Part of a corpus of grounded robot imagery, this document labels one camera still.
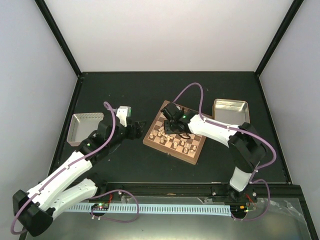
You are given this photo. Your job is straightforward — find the pink plastic tray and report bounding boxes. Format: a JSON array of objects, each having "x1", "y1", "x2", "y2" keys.
[{"x1": 66, "y1": 112, "x2": 104, "y2": 147}]

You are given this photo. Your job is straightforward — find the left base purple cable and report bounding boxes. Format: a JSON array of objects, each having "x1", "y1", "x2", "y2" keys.
[{"x1": 89, "y1": 189, "x2": 140, "y2": 223}]

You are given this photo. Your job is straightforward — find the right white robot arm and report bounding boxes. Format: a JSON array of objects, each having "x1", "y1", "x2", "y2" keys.
[{"x1": 160, "y1": 102, "x2": 267, "y2": 202}]

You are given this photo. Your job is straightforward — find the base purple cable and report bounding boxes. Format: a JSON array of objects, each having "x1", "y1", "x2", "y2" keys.
[
  {"x1": 89, "y1": 189, "x2": 140, "y2": 223},
  {"x1": 229, "y1": 178, "x2": 271, "y2": 223}
]

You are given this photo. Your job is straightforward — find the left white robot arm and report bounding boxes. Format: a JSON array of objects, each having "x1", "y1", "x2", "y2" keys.
[{"x1": 12, "y1": 118, "x2": 146, "y2": 237}]

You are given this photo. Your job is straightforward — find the light blue slotted cable duct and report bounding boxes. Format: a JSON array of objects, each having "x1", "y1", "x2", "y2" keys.
[{"x1": 66, "y1": 202, "x2": 231, "y2": 217}]

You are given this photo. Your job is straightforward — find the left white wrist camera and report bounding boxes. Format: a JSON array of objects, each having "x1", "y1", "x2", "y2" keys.
[{"x1": 116, "y1": 106, "x2": 132, "y2": 128}]

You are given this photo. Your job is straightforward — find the silver metal tin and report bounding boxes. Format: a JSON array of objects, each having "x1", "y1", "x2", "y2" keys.
[{"x1": 212, "y1": 98, "x2": 251, "y2": 126}]

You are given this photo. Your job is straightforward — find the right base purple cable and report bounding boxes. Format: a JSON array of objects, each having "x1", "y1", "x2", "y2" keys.
[{"x1": 229, "y1": 178, "x2": 271, "y2": 223}]

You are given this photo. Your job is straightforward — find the wooden chess board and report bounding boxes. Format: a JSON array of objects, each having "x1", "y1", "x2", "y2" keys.
[{"x1": 143, "y1": 111, "x2": 206, "y2": 165}]

